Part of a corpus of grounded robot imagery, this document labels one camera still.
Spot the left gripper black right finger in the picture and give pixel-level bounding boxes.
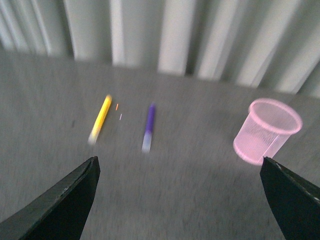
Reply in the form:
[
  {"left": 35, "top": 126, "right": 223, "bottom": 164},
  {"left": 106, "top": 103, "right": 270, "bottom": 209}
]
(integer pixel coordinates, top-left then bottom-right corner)
[{"left": 260, "top": 157, "right": 320, "bottom": 240}]

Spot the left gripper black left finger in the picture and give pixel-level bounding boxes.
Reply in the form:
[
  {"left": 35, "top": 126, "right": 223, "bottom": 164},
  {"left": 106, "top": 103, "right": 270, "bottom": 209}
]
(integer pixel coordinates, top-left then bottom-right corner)
[{"left": 0, "top": 156, "right": 101, "bottom": 240}]

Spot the purple highlighter pen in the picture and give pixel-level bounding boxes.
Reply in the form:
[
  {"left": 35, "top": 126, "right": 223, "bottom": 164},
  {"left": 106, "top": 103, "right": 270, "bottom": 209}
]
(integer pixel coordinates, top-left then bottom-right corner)
[{"left": 141, "top": 102, "right": 156, "bottom": 153}]

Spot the pink mesh pen cup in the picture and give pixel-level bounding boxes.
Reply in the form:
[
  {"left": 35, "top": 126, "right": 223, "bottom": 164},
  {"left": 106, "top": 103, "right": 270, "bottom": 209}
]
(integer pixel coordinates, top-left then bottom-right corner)
[{"left": 233, "top": 98, "right": 303, "bottom": 166}]

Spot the yellow highlighter pen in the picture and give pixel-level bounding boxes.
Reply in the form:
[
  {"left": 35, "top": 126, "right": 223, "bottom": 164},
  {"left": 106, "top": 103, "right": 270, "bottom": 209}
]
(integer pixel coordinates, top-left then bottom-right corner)
[{"left": 88, "top": 95, "right": 112, "bottom": 145}]

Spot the grey pleated curtain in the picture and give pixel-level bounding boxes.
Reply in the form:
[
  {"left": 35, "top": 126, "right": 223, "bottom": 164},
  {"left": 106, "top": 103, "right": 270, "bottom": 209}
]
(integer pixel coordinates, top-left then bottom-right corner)
[{"left": 0, "top": 0, "right": 320, "bottom": 97}]

